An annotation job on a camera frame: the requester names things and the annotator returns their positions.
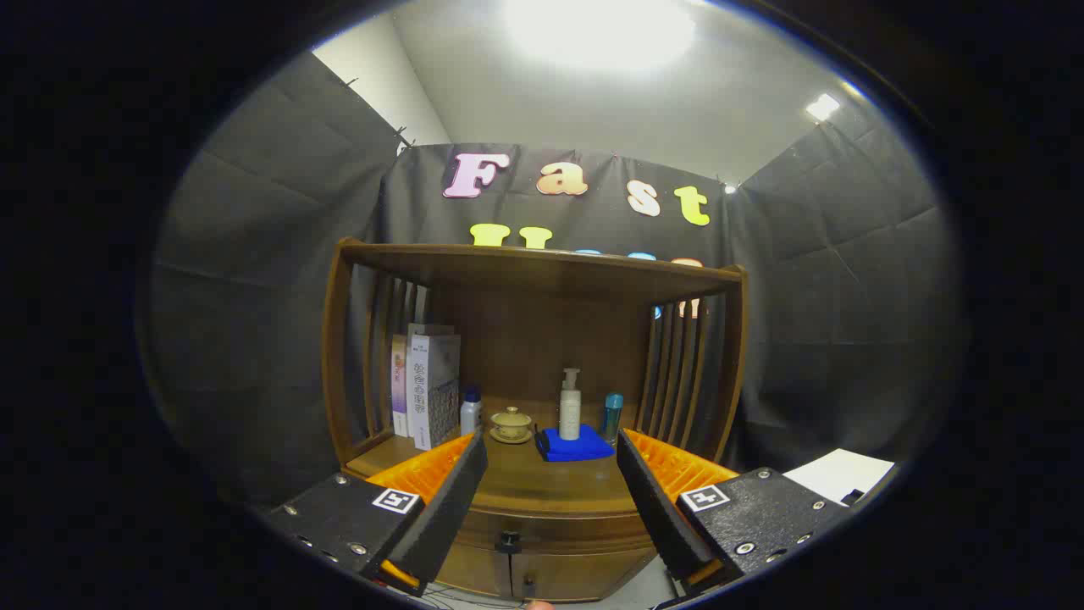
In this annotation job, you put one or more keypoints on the white bottle blue cap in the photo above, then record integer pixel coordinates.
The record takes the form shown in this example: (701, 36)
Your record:
(470, 413)

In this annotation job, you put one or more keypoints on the blue folded cloth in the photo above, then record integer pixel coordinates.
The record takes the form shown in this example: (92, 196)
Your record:
(576, 447)

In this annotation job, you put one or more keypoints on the thick white book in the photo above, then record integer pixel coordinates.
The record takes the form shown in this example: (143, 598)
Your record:
(432, 390)

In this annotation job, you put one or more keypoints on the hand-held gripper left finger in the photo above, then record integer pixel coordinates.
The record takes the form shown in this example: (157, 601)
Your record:
(449, 508)

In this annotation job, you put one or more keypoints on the blue transparent bottle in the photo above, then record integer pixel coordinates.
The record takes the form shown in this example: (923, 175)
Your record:
(612, 415)

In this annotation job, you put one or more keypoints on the wooden cabinet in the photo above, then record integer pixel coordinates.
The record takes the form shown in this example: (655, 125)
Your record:
(550, 339)

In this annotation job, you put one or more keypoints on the wooden countertop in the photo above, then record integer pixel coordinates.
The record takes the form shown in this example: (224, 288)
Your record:
(550, 483)

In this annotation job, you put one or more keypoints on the thin purple book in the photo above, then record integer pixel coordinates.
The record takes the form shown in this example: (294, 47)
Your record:
(398, 390)

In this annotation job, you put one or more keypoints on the black drawer knob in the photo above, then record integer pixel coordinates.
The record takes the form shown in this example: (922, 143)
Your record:
(508, 540)

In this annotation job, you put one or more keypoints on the white ribbed appliance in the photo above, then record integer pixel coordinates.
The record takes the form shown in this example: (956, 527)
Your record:
(838, 474)

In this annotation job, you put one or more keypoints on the small ceiling light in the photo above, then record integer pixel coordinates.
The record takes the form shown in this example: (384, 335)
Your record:
(821, 107)

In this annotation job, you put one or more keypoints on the large ceiling light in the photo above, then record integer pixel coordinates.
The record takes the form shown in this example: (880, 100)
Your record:
(601, 34)

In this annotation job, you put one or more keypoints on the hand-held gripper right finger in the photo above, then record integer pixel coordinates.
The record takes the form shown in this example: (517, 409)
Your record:
(656, 508)

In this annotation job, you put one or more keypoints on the white pump bottle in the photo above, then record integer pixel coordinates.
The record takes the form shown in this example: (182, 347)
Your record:
(570, 411)

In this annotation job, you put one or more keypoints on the yellow lidded teacup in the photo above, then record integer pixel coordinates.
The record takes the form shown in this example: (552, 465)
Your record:
(511, 424)

